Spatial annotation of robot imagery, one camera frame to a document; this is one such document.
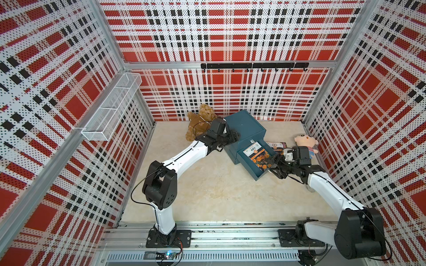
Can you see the pink pig plush doll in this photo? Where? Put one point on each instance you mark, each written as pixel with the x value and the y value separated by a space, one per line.
pixel 307 141

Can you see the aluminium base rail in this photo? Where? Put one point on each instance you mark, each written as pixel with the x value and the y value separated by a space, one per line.
pixel 217 244

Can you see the brown teddy bear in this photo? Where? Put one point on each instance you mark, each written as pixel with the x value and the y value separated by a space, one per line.
pixel 200 122

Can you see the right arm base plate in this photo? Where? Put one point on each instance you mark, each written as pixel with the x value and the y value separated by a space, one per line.
pixel 289 238

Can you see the teal drawer cabinet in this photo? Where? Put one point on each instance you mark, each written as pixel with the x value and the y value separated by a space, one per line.
pixel 249 130

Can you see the black hook rail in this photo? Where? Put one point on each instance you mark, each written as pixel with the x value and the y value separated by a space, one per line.
pixel 261 66

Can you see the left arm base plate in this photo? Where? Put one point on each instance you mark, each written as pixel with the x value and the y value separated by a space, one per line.
pixel 176 238

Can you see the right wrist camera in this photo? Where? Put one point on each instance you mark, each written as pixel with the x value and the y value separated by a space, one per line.
pixel 288 155

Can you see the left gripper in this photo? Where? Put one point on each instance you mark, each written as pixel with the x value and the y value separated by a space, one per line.
pixel 233 136

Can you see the green circuit board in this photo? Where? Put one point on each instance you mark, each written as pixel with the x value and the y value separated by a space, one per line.
pixel 168 255

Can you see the orange flower seed bag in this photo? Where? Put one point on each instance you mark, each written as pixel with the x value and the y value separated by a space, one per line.
pixel 277 145

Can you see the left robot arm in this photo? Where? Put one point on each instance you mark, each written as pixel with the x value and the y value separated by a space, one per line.
pixel 161 183

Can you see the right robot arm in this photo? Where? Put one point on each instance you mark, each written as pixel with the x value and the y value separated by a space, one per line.
pixel 359 232

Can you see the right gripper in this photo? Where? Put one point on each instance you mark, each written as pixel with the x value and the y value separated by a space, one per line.
pixel 278 159

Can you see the orange marigold seed bag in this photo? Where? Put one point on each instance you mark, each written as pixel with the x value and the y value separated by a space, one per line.
pixel 259 156

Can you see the teal bottom drawer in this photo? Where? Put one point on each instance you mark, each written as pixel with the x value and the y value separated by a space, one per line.
pixel 250 167

